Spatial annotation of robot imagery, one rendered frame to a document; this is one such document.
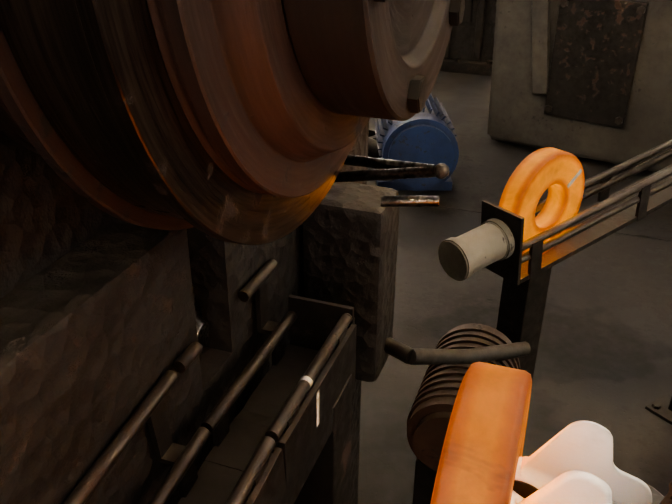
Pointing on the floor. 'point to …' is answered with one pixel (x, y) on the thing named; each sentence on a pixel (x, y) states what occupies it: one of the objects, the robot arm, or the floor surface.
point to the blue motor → (419, 145)
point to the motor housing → (443, 402)
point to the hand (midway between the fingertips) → (483, 485)
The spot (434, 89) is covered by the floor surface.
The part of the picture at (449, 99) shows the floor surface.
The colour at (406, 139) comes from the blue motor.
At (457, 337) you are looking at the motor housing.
